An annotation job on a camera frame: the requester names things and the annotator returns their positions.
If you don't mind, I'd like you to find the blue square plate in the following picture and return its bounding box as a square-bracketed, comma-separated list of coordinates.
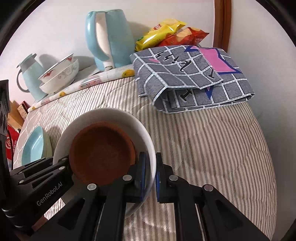
[21, 126, 46, 166]

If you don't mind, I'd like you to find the green square plate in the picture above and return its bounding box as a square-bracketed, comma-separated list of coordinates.
[42, 131, 53, 158]

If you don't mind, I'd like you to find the brown clay bowl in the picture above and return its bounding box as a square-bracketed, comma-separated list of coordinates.
[69, 121, 137, 186]

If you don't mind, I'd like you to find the red paper shopping bag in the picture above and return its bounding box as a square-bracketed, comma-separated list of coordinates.
[6, 125, 20, 161]

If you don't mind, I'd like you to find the striped quilted bedcover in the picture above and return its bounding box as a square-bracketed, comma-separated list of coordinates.
[14, 77, 277, 238]

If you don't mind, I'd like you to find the patterned notebook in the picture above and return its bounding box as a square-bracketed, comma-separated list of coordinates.
[17, 101, 30, 120]

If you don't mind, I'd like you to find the large white ceramic bowl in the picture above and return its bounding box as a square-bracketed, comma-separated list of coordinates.
[40, 59, 79, 94]

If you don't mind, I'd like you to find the light blue thermos jug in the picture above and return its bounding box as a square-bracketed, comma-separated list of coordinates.
[16, 54, 47, 101]

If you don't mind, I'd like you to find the rolled patterned plastic sheet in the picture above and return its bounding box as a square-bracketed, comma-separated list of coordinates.
[28, 65, 135, 113]

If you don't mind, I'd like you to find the grey checked folded cloth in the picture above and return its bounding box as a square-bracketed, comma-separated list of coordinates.
[130, 45, 255, 113]

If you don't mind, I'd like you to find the light blue electric kettle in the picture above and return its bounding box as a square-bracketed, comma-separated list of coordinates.
[85, 9, 134, 71]

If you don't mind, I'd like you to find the yellow chips bag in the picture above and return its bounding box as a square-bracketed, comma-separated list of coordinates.
[135, 19, 187, 52]

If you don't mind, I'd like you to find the red chips bag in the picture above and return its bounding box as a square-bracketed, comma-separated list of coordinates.
[157, 27, 209, 47]

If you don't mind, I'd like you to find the brown wooden door frame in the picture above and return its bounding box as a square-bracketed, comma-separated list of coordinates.
[213, 0, 232, 52]

